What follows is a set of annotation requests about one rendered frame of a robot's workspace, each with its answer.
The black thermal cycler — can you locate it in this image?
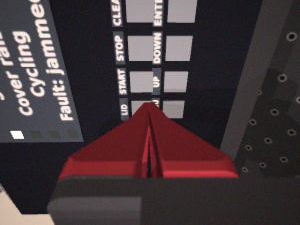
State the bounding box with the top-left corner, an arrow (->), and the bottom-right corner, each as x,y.
0,0 -> 293,215

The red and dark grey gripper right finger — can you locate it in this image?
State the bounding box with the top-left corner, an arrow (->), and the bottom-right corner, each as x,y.
149,102 -> 239,178

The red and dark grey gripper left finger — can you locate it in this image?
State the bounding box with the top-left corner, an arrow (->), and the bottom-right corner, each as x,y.
57,102 -> 149,182

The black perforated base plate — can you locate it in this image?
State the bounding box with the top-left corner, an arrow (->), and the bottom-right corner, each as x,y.
233,0 -> 300,177

